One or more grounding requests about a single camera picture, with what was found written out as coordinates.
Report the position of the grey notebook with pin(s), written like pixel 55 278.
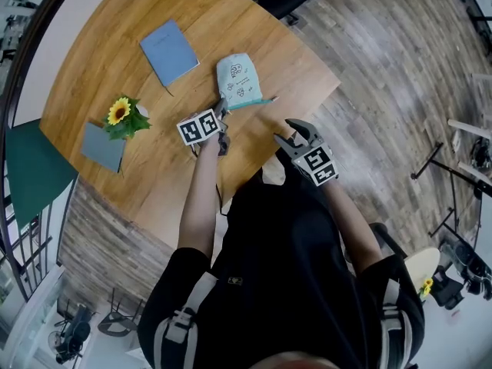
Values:
pixel 100 148

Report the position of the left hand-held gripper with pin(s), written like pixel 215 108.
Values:
pixel 198 127

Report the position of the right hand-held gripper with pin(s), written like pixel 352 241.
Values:
pixel 317 163

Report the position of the potted sunflower plant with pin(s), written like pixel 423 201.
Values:
pixel 125 119

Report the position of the blue notebook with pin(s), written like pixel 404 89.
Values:
pixel 169 52

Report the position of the light teal printed pouch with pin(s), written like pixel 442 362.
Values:
pixel 240 79

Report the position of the black metal stand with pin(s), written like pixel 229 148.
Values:
pixel 426 163

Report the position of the white board panel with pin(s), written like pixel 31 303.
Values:
pixel 57 33

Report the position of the small yellow artificial flower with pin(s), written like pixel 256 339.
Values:
pixel 426 284

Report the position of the black metal chair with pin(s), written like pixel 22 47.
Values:
pixel 115 323

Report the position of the person's left forearm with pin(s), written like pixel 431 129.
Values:
pixel 200 198

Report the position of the black stool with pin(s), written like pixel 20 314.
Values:
pixel 386 240

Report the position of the green board panel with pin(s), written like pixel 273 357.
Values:
pixel 38 167

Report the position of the person's black clothing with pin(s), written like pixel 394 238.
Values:
pixel 284 263

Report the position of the round cream table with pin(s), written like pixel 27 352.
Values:
pixel 424 261

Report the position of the person's right forearm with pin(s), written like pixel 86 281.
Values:
pixel 353 229

